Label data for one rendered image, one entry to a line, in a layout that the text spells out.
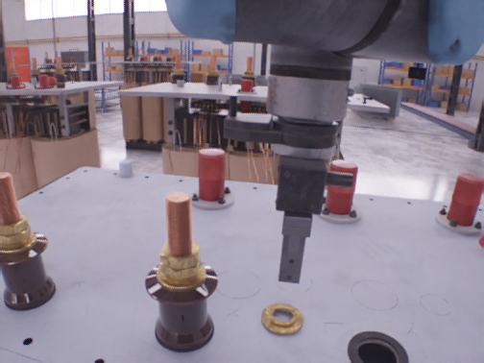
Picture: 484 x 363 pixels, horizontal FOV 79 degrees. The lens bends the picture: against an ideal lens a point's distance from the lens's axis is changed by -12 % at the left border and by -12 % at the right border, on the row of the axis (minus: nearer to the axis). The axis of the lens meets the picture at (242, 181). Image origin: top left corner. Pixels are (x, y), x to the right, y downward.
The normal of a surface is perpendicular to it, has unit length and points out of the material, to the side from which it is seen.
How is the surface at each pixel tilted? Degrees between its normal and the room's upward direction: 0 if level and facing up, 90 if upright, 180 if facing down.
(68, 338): 0
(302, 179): 90
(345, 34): 139
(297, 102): 90
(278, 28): 147
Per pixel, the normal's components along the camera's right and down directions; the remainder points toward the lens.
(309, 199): -0.16, 0.33
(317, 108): 0.05, 0.35
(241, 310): 0.04, -0.94
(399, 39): 0.27, 0.93
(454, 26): 0.54, 0.31
